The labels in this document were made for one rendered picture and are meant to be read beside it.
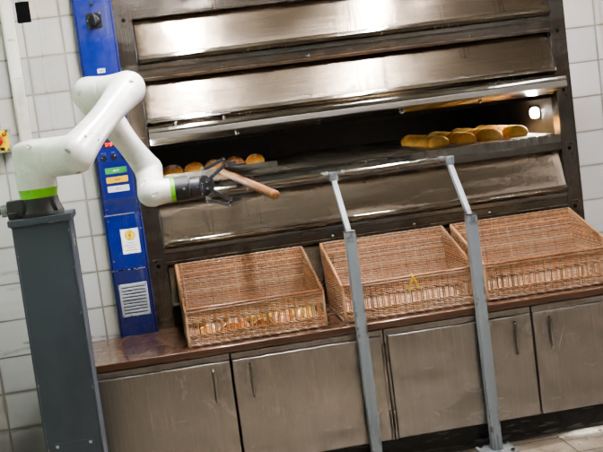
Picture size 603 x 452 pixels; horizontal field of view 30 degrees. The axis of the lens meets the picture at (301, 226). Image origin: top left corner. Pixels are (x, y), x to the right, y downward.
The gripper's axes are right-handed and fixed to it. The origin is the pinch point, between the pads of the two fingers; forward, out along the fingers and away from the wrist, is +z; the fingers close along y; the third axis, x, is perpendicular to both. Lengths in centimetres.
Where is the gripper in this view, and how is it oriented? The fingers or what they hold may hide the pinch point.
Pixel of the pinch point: (243, 179)
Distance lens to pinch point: 426.6
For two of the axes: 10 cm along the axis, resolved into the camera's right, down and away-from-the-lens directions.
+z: 9.8, -1.4, 1.4
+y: 1.3, 9.9, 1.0
